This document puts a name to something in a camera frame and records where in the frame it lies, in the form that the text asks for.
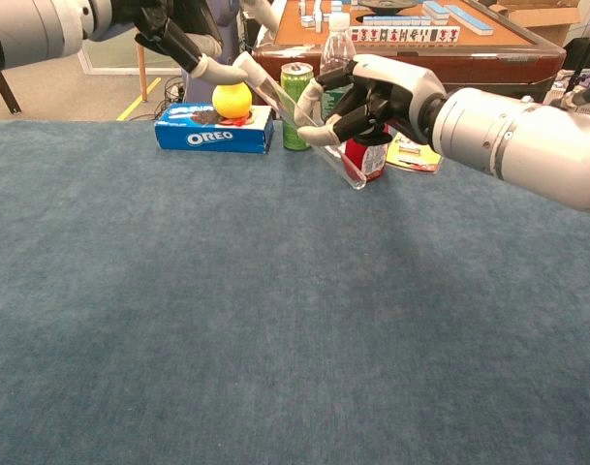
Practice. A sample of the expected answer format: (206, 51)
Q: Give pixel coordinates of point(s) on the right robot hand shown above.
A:
(396, 92)

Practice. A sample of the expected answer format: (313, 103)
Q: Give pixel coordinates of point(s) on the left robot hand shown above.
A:
(173, 34)

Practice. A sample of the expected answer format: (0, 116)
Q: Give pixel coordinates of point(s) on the small white stopper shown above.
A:
(245, 63)

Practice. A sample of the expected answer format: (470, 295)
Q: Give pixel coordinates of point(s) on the clear glass test tube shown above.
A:
(280, 104)

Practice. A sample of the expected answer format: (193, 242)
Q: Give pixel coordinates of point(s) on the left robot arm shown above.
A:
(38, 29)

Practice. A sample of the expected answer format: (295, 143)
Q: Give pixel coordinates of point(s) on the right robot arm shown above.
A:
(517, 135)

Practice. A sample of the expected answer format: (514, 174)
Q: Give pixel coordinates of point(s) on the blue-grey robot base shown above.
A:
(197, 92)

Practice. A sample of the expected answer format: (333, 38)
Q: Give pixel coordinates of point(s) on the wooden pole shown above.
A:
(142, 72)

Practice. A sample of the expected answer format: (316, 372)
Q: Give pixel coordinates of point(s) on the face-showing mahjong tile row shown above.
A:
(406, 34)

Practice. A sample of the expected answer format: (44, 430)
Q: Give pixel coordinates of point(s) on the yellow razor blister package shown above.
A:
(415, 157)

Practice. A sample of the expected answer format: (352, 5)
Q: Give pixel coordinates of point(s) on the short blue-backed tile row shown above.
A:
(396, 21)

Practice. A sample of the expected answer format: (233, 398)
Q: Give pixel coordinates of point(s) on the red ketchup squeeze bottle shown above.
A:
(367, 160)

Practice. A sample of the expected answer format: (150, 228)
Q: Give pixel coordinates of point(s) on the clear plastic water bottle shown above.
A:
(338, 43)

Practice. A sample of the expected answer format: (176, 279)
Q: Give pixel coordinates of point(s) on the brown mahjong table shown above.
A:
(469, 63)

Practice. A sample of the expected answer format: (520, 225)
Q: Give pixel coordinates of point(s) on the black dice dish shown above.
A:
(386, 6)

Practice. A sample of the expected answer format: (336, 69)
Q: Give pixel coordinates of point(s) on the yellow toy pear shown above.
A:
(231, 102)

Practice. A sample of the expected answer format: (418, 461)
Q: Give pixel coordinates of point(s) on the stacked blue-backed tile block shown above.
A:
(436, 10)

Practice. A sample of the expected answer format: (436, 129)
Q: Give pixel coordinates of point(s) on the white cloth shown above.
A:
(268, 41)

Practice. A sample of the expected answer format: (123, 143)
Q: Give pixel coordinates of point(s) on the green drink can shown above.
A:
(294, 82)

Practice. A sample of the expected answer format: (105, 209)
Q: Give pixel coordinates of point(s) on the long blue-backed tile row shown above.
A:
(469, 19)

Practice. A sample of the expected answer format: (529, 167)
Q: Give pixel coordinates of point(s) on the scattered upright mahjong tiles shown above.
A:
(318, 14)

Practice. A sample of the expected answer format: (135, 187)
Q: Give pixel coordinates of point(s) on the blue Oreo cookie box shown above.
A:
(212, 138)

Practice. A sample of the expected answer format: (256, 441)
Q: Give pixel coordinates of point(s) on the white plastic basket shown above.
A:
(558, 84)

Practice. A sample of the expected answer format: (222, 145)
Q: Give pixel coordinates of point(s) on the cardboard box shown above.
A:
(541, 19)

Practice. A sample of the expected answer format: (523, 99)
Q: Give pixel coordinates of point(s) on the black tripod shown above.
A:
(570, 82)

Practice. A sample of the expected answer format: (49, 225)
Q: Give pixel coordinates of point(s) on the black slanted table leg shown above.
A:
(9, 97)

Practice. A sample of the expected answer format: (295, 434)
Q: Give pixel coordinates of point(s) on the blue felt table mat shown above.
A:
(275, 339)

